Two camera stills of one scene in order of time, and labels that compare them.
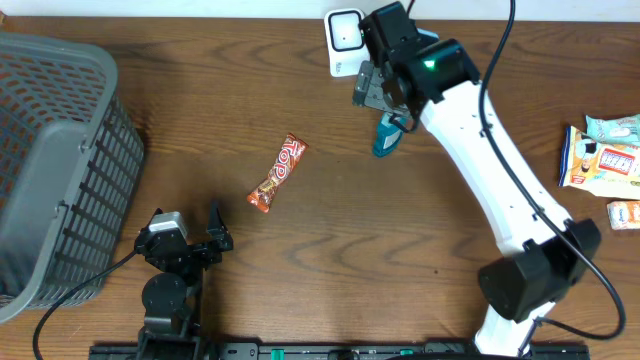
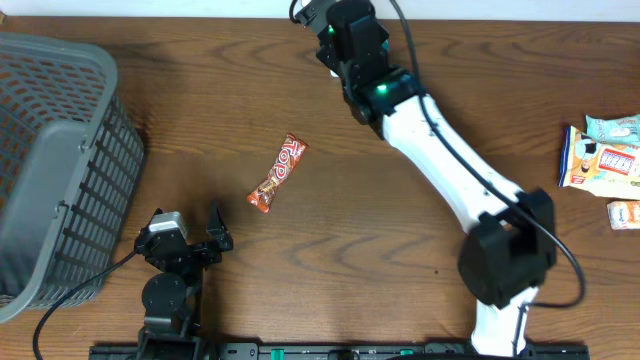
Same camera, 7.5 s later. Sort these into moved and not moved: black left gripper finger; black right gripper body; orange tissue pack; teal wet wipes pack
Moved: black right gripper body
Not moved: orange tissue pack; black left gripper finger; teal wet wipes pack
